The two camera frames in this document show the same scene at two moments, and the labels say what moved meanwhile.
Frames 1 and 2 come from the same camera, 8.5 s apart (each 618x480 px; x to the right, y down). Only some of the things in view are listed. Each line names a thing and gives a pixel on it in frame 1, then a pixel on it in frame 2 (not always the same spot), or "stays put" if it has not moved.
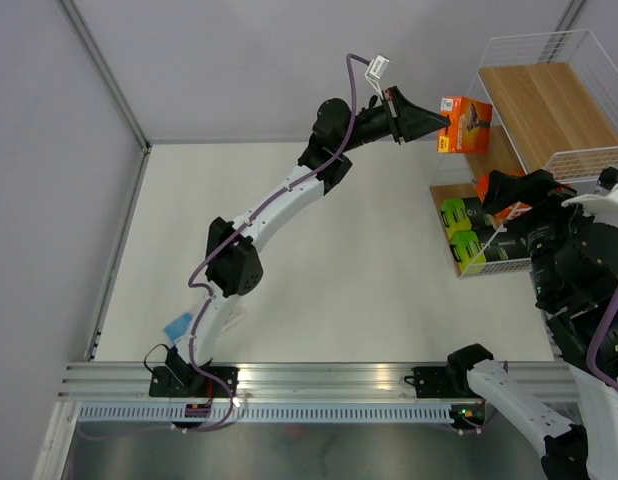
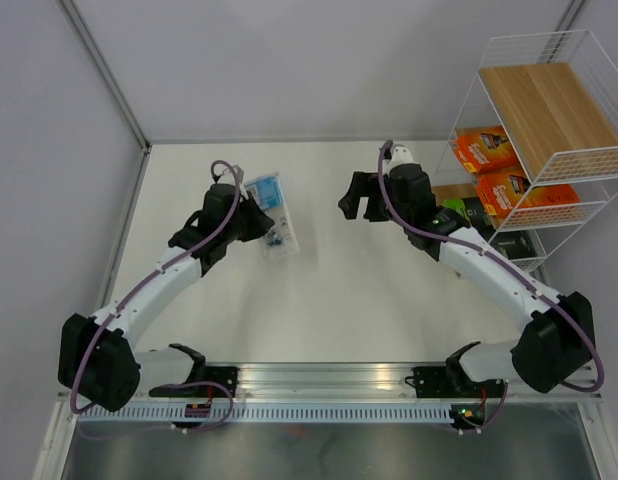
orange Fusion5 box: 469,130 -> 485,148
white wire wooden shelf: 560,105 stays put
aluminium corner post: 109,84 stays put
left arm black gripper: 406,120 -> 260,223
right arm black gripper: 537,187 -> 361,187
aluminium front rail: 258,381 stays put
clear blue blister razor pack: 181,326 -> 268,193
